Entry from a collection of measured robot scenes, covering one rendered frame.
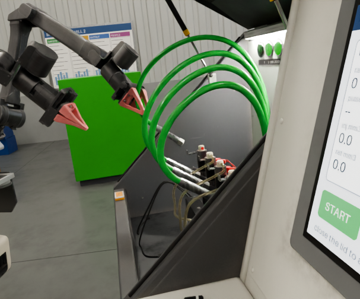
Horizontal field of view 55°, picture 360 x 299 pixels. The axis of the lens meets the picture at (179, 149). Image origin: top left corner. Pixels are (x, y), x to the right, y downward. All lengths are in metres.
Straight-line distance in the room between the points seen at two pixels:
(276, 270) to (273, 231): 0.06
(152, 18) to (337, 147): 7.06
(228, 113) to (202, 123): 0.10
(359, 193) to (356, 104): 0.09
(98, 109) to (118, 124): 0.29
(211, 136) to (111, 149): 3.07
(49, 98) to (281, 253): 0.63
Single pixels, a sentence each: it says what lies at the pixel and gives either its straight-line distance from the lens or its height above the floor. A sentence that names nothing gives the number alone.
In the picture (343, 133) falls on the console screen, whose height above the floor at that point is 1.27.
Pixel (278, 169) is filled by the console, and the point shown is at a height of 1.19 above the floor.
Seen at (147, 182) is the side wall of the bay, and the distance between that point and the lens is 1.26.
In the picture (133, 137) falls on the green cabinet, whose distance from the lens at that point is 4.25.
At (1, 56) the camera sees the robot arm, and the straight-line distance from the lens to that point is 0.92.
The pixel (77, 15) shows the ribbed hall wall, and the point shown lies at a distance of 7.57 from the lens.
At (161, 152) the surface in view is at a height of 1.21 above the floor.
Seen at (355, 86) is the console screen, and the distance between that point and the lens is 0.43.
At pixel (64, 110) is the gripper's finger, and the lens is 0.87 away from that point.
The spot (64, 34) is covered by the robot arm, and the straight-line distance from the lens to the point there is 1.26.
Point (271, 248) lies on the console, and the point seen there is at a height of 1.08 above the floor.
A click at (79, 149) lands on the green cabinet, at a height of 0.47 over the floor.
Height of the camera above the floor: 1.37
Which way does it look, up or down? 14 degrees down
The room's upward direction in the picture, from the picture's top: 6 degrees counter-clockwise
